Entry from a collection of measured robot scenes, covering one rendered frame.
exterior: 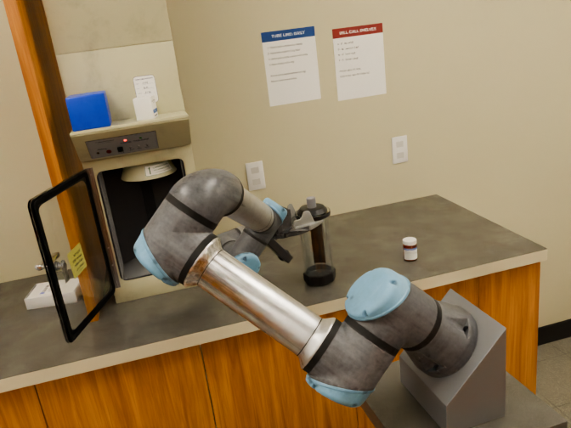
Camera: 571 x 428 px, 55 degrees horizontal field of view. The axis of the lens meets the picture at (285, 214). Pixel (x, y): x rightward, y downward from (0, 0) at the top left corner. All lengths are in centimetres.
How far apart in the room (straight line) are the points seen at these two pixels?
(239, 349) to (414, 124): 125
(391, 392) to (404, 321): 27
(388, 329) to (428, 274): 74
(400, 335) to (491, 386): 22
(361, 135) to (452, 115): 42
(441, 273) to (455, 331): 67
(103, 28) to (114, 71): 12
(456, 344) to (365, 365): 19
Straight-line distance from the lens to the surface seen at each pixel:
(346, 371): 104
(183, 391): 171
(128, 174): 177
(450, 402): 113
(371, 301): 102
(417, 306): 105
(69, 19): 169
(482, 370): 113
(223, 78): 214
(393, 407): 123
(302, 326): 104
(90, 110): 158
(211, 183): 107
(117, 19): 168
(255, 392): 176
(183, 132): 163
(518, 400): 127
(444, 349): 111
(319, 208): 164
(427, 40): 241
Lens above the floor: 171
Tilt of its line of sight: 19 degrees down
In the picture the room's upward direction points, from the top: 7 degrees counter-clockwise
